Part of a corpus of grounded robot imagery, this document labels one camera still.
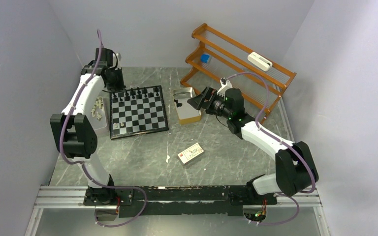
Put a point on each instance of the orange wooden rack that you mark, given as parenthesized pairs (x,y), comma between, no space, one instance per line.
(263,89)

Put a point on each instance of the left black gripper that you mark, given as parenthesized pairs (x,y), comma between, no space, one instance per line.
(120,86)

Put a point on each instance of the black mounting base plate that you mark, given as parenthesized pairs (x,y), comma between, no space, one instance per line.
(177,200)

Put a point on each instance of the black pawn in tin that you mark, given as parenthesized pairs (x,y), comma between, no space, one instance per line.
(177,103)

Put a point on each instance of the blue block on rack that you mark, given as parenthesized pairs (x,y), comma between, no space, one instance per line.
(205,58)

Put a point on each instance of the white device on rack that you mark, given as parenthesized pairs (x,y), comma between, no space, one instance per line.
(259,61)

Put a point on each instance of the black white chessboard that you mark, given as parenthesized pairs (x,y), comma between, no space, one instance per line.
(140,116)

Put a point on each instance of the tin box white pieces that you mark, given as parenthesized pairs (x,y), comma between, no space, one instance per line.
(99,118)

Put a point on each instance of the white red card box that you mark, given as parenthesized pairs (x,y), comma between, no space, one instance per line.
(190,153)

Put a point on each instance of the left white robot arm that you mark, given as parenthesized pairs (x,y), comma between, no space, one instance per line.
(73,133)

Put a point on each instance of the tin box black pieces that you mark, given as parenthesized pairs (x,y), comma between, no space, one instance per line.
(186,114)

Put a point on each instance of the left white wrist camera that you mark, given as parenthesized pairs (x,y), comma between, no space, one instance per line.
(118,60)

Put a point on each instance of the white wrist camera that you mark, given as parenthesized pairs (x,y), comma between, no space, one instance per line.
(225,85)
(118,60)

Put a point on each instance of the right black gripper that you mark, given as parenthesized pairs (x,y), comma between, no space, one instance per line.
(208,94)

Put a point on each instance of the black piece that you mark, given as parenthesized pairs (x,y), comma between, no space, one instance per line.
(127,96)

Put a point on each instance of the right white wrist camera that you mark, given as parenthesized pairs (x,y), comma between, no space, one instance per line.
(225,85)

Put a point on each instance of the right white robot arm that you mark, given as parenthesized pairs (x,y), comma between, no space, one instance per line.
(295,168)

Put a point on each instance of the aluminium rail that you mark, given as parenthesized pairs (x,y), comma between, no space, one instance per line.
(73,197)

